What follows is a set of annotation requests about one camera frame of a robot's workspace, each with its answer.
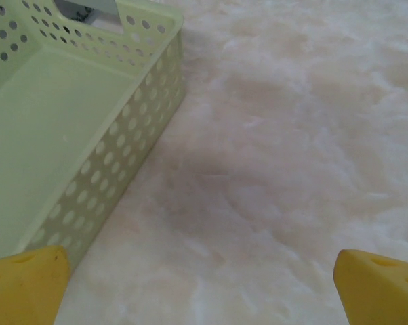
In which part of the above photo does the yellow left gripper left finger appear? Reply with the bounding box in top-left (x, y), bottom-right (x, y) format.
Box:
top-left (0, 245), bottom-right (72, 325)

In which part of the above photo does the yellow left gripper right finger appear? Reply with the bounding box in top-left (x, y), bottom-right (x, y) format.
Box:
top-left (333, 248), bottom-right (408, 325)

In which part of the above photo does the pale green perforated plastic basket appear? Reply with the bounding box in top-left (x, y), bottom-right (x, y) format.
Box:
top-left (0, 0), bottom-right (185, 275)

